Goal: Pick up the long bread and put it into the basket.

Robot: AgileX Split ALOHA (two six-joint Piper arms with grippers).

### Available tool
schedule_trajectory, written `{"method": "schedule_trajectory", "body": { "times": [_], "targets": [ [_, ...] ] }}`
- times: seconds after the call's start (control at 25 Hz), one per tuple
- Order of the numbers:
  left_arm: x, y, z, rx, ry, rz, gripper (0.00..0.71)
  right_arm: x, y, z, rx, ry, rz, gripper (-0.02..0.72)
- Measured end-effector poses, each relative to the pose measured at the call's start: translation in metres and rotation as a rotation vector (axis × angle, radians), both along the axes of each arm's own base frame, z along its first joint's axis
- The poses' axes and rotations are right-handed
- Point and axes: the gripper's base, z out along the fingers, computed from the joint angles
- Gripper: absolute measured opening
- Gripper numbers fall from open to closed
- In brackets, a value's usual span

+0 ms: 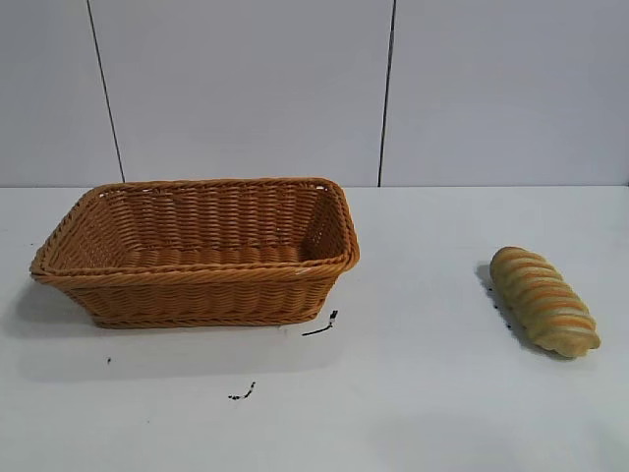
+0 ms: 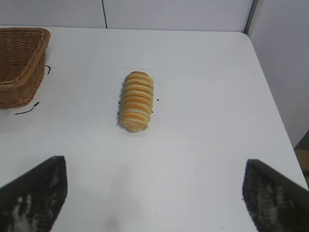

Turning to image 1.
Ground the long striped bread loaf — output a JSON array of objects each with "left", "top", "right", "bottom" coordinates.
[{"left": 488, "top": 245, "right": 601, "bottom": 359}]

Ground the brown woven wicker basket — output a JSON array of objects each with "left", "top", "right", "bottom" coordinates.
[{"left": 29, "top": 175, "right": 363, "bottom": 329}]

